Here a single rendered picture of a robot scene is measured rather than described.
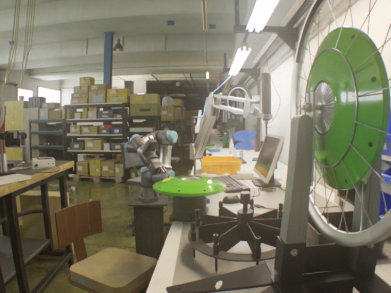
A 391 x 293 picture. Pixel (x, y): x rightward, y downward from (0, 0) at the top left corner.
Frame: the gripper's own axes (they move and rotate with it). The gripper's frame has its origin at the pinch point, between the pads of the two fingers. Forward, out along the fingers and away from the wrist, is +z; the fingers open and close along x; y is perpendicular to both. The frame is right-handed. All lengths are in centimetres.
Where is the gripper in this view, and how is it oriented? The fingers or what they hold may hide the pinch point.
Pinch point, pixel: (168, 176)
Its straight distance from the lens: 139.1
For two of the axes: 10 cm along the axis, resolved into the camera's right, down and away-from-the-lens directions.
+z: 5.8, 6.2, -5.3
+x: -7.1, 0.6, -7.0
